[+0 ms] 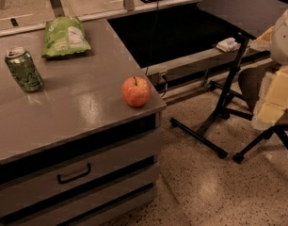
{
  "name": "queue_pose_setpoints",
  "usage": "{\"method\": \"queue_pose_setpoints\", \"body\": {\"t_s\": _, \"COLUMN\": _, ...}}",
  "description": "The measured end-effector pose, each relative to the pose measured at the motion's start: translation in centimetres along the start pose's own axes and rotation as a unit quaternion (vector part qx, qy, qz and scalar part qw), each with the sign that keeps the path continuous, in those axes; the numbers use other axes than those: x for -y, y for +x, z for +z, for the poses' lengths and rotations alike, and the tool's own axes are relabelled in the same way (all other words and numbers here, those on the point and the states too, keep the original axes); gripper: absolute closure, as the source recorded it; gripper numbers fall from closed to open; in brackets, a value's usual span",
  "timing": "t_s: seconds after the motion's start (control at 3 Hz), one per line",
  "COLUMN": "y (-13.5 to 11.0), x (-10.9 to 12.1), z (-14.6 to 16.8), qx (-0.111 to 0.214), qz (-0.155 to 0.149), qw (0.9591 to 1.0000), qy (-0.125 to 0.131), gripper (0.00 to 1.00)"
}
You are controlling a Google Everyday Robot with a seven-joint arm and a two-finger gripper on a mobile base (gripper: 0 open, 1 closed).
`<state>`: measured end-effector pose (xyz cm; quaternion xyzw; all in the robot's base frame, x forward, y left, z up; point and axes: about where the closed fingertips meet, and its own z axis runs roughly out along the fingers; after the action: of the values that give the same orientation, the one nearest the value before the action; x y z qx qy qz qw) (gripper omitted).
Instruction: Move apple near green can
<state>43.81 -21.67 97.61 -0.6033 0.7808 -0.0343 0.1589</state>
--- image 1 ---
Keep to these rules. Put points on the white small box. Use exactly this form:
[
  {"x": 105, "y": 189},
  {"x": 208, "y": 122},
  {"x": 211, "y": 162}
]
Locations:
[{"x": 227, "y": 45}]

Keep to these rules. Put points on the black folding stand table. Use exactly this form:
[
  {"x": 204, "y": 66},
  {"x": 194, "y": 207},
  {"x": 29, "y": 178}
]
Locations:
[{"x": 251, "y": 18}]

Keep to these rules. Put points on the green soda can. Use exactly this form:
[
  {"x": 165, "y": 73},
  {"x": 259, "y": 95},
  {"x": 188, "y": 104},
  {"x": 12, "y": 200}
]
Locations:
[{"x": 23, "y": 69}]

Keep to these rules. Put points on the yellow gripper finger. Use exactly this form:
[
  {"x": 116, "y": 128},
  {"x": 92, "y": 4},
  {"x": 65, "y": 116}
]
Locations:
[
  {"x": 274, "y": 97},
  {"x": 265, "y": 38}
]

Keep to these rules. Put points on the black office chair base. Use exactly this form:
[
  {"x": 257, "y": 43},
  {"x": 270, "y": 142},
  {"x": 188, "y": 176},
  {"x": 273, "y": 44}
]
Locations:
[{"x": 249, "y": 81}]

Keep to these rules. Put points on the red apple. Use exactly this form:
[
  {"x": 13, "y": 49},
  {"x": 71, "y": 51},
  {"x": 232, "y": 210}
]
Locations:
[{"x": 136, "y": 91}]

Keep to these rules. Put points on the green chip bag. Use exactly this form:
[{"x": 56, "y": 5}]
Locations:
[{"x": 64, "y": 36}]

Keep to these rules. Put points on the grey drawer cabinet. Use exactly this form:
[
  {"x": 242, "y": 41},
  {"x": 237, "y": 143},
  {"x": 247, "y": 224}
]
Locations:
[{"x": 78, "y": 116}]

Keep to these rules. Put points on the black drawer handle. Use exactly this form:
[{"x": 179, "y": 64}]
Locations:
[{"x": 63, "y": 179}]

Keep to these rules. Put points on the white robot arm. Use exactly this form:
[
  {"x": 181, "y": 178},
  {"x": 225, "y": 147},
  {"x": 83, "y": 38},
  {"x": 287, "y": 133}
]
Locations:
[{"x": 279, "y": 54}]

